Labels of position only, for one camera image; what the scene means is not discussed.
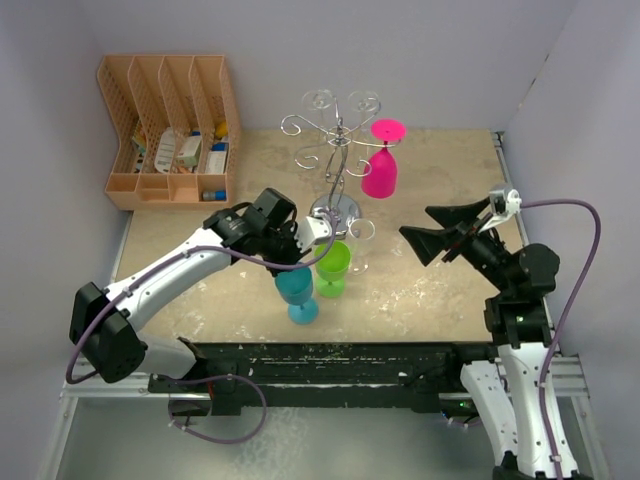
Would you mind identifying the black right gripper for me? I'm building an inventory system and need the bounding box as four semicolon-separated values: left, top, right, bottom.
400;195;514;293

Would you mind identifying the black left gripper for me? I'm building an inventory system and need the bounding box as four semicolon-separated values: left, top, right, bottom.
258;221;311;278

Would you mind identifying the blue plastic goblet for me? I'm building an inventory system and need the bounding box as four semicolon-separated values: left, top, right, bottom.
275;267;319;325

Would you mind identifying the pink plastic goblet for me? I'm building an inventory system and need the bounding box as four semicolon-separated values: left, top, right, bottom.
361;118;406;199

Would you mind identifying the clear wine glass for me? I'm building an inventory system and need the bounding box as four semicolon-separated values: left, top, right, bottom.
301;89;335;139
347;90;381;131

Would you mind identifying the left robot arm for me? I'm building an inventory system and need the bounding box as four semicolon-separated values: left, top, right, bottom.
70;188;325;392

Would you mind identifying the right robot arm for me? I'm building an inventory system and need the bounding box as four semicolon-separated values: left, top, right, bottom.
399;193;581;479

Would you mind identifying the tall clear flute glass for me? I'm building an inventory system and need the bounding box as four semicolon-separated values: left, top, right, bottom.
346;218;376;275

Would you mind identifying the chrome wine glass rack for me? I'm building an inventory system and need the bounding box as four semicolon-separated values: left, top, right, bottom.
280;94;382;239

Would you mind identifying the green plastic goblet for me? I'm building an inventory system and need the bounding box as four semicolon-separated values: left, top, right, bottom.
314;240;351;298

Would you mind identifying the small blue grey cylinder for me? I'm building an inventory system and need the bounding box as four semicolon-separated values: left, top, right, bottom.
201;190;227;202

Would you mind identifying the white blue small box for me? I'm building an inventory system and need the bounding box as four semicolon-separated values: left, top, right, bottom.
205;142;229;175

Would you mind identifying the yellow small bottle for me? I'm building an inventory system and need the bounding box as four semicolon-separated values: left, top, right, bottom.
214;121;228;139

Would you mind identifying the white green small box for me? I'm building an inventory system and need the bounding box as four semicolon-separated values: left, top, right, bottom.
175;135;202;168

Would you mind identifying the white oval label card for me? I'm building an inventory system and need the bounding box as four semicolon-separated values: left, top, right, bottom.
153;127;176;174

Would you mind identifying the peach plastic file organizer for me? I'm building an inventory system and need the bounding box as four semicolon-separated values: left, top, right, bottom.
97;54;242;211

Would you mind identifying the colourful booklet in organizer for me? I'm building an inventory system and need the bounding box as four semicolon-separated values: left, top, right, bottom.
131;121;147;173

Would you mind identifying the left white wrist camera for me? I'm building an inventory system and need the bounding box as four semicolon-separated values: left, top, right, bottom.
294;211;336;252

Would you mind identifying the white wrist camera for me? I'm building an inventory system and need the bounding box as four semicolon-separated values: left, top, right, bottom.
294;211;336;252
479;184;522;232

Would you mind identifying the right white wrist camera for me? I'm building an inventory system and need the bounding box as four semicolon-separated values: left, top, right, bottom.
479;184;522;232

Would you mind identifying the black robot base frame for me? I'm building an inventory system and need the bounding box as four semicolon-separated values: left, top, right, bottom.
149;342;498;415

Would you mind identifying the aluminium rail frame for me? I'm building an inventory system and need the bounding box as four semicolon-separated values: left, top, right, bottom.
37;130;614;480

